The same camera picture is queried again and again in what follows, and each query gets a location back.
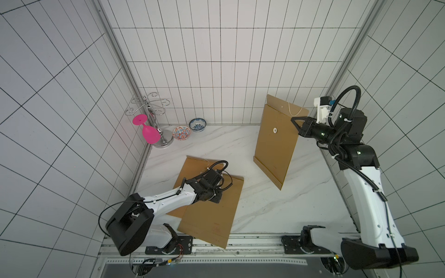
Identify brown kraft file bags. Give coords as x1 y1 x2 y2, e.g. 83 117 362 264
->
253 95 309 190

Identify brown kraft file bag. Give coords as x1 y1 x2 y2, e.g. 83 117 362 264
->
168 156 217 218
178 176 245 249

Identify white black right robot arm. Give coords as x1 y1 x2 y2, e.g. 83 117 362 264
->
287 85 419 270

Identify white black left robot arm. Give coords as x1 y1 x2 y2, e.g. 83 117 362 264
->
100 161 233 257

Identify red blue patterned bowl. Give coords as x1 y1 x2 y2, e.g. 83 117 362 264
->
172 126 192 141

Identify blue white patterned bowl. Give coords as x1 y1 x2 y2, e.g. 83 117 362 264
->
188 118 207 132

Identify pink plastic wine glass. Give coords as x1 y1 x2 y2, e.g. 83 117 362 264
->
132 114 161 144

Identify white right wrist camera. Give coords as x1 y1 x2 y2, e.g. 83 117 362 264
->
314 96 335 124

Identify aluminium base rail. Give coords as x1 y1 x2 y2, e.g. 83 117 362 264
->
98 234 340 270

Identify silver wire glass rack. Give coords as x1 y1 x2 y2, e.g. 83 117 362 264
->
125 92 173 148

